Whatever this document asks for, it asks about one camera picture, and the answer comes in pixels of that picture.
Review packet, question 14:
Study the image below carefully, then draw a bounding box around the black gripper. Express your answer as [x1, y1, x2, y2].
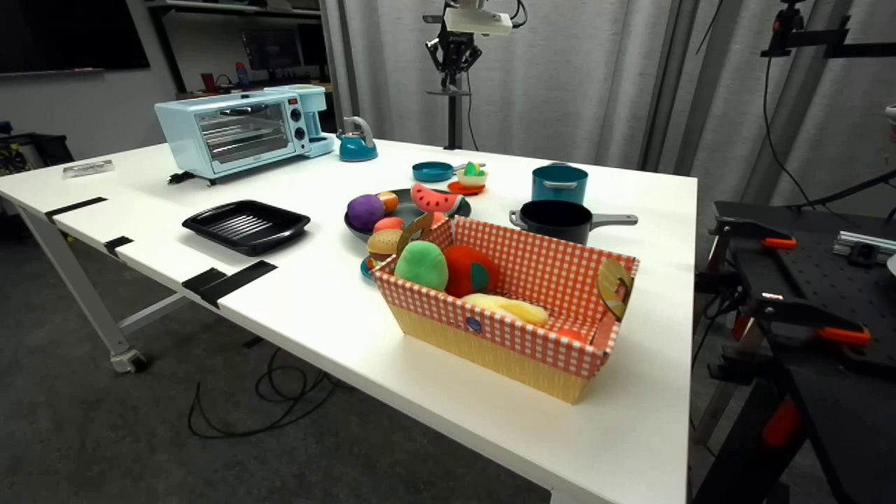
[426, 25, 485, 92]

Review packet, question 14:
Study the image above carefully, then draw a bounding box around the small blue pan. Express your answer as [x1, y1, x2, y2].
[410, 161, 459, 189]

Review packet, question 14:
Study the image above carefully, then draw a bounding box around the black tripod stand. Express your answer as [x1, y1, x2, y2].
[421, 0, 481, 151]

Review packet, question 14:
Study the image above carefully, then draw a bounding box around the green yellow toy food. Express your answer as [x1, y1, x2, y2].
[454, 161, 491, 186]

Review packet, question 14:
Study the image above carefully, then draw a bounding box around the teal kettle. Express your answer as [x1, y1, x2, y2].
[337, 116, 380, 165]

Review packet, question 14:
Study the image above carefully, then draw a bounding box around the watermelon slice toy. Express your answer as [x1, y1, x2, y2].
[410, 183, 466, 218]

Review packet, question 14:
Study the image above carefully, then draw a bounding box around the dark grey plate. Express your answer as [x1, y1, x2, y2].
[345, 186, 477, 240]

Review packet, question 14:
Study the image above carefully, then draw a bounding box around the teal cup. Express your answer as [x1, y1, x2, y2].
[530, 162, 592, 208]

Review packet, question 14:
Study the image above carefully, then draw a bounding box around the light grey curtain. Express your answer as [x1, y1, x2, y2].
[324, 0, 896, 218]

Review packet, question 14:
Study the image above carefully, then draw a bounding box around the purple eggplant toy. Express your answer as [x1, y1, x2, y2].
[345, 194, 387, 236]

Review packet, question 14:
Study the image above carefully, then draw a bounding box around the burger toy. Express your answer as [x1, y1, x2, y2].
[365, 226, 407, 263]

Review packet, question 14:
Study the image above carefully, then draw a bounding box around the green plush fruit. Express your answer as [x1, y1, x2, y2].
[391, 239, 450, 294]

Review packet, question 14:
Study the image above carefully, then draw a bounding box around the red plush fruit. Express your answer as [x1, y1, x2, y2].
[442, 240, 502, 299]

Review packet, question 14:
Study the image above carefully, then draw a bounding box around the light blue toaster oven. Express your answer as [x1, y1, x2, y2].
[151, 82, 337, 186]

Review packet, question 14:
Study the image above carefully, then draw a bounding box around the yellow plush fruit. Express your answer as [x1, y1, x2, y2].
[459, 292, 554, 330]

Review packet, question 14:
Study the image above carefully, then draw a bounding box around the black baking tray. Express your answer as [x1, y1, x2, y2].
[179, 196, 314, 259]

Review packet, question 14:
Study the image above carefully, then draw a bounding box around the red checkered cardboard basket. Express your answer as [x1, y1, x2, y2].
[372, 217, 642, 407]

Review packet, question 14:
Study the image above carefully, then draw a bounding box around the wide black tape strip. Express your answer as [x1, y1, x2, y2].
[179, 259, 281, 309]

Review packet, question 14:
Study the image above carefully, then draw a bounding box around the white label sticker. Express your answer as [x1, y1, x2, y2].
[62, 158, 118, 179]

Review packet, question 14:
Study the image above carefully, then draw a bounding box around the grey box device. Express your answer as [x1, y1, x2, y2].
[831, 226, 896, 270]

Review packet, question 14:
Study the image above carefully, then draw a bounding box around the black metal cart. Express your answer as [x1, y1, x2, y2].
[695, 198, 896, 504]

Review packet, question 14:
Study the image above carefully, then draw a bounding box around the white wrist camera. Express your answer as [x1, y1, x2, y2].
[440, 2, 519, 39]

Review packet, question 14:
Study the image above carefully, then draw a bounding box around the black pot with handle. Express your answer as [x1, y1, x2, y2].
[506, 196, 642, 246]

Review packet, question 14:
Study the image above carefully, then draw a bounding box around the dark wall shelf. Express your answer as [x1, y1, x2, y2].
[142, 0, 340, 100]

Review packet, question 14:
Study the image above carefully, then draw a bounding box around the orange handled black clamp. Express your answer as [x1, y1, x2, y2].
[711, 217, 800, 274]
[746, 292, 877, 354]

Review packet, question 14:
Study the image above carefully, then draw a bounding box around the black floor cable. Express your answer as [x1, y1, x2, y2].
[184, 344, 340, 443]

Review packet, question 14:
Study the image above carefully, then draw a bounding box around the black wall screen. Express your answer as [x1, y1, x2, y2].
[0, 0, 151, 79]

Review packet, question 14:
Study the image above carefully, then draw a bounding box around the white table leg frame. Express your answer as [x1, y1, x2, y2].
[11, 198, 190, 378]

